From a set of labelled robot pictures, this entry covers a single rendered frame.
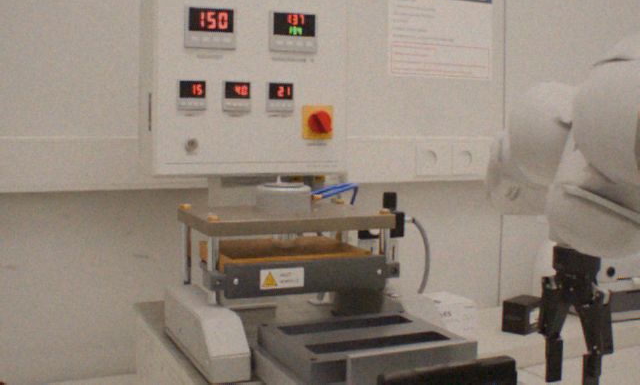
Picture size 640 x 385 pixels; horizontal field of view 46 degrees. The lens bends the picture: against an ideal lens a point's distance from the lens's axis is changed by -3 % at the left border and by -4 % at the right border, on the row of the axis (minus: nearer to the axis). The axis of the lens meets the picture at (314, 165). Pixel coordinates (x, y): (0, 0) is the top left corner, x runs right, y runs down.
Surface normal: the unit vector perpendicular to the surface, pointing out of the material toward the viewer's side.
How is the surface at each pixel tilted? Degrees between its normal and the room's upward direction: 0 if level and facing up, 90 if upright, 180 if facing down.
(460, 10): 90
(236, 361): 90
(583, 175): 80
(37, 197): 90
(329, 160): 90
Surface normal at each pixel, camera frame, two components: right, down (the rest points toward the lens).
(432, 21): 0.45, 0.05
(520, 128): -0.81, 0.00
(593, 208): -0.50, 0.28
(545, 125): -0.50, -0.06
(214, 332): 0.26, -0.72
